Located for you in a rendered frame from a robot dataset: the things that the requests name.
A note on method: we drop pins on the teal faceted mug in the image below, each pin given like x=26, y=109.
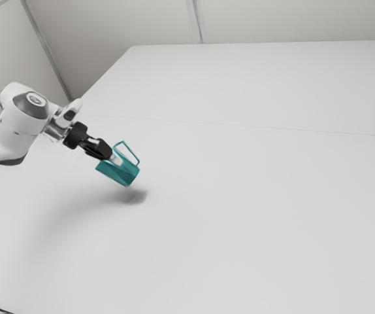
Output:
x=122, y=171

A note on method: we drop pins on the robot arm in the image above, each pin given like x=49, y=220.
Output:
x=14, y=124

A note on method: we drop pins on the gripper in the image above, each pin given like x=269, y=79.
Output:
x=75, y=134

